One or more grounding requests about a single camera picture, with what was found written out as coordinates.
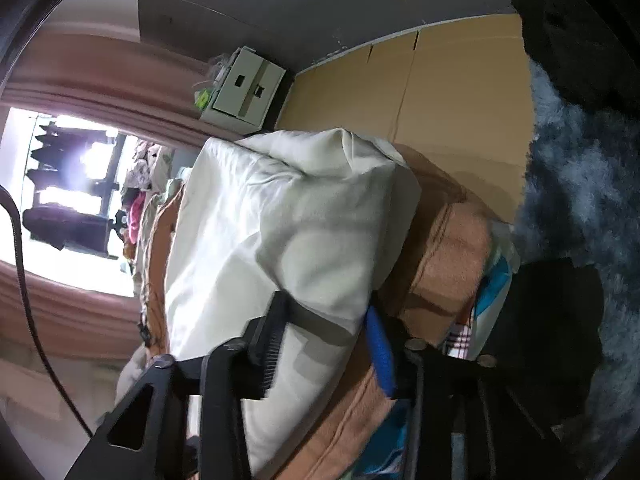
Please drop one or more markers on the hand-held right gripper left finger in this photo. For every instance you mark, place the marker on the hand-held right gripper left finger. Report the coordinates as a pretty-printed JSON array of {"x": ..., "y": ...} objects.
[{"x": 270, "y": 350}]

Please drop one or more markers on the pile of patterned clothes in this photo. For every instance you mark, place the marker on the pile of patterned clothes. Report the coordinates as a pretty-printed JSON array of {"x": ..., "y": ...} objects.
[{"x": 142, "y": 165}]

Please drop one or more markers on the pink plush toy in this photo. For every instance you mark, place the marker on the pink plush toy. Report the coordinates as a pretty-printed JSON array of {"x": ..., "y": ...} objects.
[{"x": 134, "y": 222}]

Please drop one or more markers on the green small item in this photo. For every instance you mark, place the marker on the green small item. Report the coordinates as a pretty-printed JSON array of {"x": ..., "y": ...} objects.
[{"x": 202, "y": 99}]

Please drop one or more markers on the white nightstand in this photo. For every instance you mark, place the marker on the white nightstand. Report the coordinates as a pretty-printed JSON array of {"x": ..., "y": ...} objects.
[{"x": 245, "y": 90}]

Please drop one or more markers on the window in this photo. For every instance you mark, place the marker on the window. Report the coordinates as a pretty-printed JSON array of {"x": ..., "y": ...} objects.
[{"x": 65, "y": 275}]

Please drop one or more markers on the black plush toy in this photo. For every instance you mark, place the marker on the black plush toy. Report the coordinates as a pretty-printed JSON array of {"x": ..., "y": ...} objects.
[{"x": 119, "y": 225}]

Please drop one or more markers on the cream jacket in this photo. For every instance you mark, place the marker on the cream jacket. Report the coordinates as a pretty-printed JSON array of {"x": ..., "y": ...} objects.
[{"x": 280, "y": 220}]

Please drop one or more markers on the brown blanket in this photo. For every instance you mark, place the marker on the brown blanket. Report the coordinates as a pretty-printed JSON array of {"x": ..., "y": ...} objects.
[{"x": 450, "y": 260}]

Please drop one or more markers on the black fluffy cloth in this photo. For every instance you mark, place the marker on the black fluffy cloth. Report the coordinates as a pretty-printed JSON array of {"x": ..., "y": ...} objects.
[{"x": 575, "y": 30}]

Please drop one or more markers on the dark cloth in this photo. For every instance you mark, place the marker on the dark cloth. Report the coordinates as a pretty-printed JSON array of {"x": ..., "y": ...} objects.
[{"x": 550, "y": 330}]

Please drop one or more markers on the grey plush toy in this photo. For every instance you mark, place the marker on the grey plush toy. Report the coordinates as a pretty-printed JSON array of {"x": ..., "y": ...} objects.
[{"x": 132, "y": 375}]

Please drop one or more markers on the clear plastic packaging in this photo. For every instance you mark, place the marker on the clear plastic packaging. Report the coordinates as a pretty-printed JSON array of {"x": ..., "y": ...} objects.
[{"x": 217, "y": 67}]

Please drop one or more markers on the dark hanging coat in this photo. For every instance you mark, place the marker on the dark hanging coat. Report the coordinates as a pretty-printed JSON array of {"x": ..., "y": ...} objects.
[{"x": 65, "y": 230}]

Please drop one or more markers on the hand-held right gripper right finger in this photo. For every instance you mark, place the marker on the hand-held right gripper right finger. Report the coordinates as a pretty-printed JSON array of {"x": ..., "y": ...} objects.
[{"x": 380, "y": 355}]

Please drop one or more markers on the grey fluffy rug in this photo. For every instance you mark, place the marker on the grey fluffy rug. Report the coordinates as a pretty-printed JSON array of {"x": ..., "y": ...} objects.
[{"x": 590, "y": 170}]

